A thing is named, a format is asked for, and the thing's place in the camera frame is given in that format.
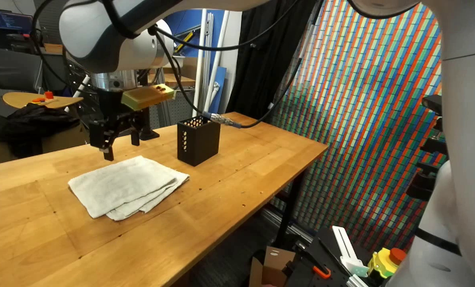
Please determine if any multicoloured patterned curtain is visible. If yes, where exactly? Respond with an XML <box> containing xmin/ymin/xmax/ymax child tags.
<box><xmin>267</xmin><ymin>0</ymin><xmax>446</xmax><ymax>254</ymax></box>

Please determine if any small orange object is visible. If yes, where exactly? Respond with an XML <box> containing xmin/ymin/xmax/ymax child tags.
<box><xmin>28</xmin><ymin>90</ymin><xmax>57</xmax><ymax>106</ymax></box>

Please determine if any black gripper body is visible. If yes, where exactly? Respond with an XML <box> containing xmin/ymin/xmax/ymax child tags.
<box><xmin>87</xmin><ymin>88</ymin><xmax>152</xmax><ymax>130</ymax></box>

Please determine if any white towel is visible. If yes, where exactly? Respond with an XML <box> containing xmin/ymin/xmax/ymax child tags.
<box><xmin>66</xmin><ymin>155</ymin><xmax>189</xmax><ymax>224</ymax></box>

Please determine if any black stand pole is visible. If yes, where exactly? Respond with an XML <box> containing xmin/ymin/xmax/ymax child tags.
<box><xmin>136</xmin><ymin>114</ymin><xmax>160</xmax><ymax>143</ymax></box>

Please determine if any white plastic bracket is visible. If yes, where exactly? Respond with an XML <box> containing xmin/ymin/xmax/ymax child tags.
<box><xmin>329</xmin><ymin>226</ymin><xmax>369</xmax><ymax>281</ymax></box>

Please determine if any upright white pole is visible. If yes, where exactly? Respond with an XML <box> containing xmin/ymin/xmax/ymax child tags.
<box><xmin>191</xmin><ymin>7</ymin><xmax>210</xmax><ymax>117</ymax></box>

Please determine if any black curtain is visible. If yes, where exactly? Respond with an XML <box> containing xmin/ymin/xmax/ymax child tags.
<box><xmin>226</xmin><ymin>0</ymin><xmax>323</xmax><ymax>127</ymax></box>

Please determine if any open cardboard box with cloths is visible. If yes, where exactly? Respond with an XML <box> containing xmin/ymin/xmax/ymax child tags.
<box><xmin>246</xmin><ymin>245</ymin><xmax>297</xmax><ymax>287</ymax></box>

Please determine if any wooden workbench with drawers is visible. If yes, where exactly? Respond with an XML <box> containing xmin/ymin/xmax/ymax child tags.
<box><xmin>42</xmin><ymin>42</ymin><xmax>195</xmax><ymax>130</ymax></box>

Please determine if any black bag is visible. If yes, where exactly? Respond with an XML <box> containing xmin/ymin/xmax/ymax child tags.
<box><xmin>0</xmin><ymin>103</ymin><xmax>82</xmax><ymax>160</ymax></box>

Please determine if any dark grey office chair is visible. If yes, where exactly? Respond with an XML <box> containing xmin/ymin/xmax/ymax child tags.
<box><xmin>0</xmin><ymin>47</ymin><xmax>44</xmax><ymax>95</ymax></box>

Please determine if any yellow emergency stop red button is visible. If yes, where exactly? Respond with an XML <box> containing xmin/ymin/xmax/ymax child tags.
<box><xmin>366</xmin><ymin>246</ymin><xmax>409</xmax><ymax>281</ymax></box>

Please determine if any tan wrist camera block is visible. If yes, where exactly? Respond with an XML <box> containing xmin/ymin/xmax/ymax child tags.
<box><xmin>120</xmin><ymin>84</ymin><xmax>176</xmax><ymax>112</ymax></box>

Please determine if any black perforated box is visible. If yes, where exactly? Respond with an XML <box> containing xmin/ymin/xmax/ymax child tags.
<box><xmin>175</xmin><ymin>117</ymin><xmax>221</xmax><ymax>168</ymax></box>

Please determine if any monitor with blue screen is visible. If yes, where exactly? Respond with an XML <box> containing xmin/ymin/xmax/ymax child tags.
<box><xmin>0</xmin><ymin>7</ymin><xmax>34</xmax><ymax>36</ymax></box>

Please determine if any slanted white pole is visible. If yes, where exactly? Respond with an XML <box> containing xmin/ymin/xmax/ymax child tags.
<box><xmin>202</xmin><ymin>9</ymin><xmax>230</xmax><ymax>116</ymax></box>

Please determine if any black cable clip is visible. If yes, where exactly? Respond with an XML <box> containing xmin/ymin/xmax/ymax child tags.
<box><xmin>420</xmin><ymin>93</ymin><xmax>444</xmax><ymax>117</ymax></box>
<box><xmin>418</xmin><ymin>135</ymin><xmax>450</xmax><ymax>157</ymax></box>
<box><xmin>404</xmin><ymin>168</ymin><xmax>444</xmax><ymax>205</ymax></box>

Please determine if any black clamp with orange handle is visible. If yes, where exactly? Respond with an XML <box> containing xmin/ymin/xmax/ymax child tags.
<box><xmin>310</xmin><ymin>264</ymin><xmax>332</xmax><ymax>281</ymax></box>

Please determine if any black cable with silver connector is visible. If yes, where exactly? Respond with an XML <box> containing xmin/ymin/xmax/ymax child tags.
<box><xmin>149</xmin><ymin>0</ymin><xmax>323</xmax><ymax>132</ymax></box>

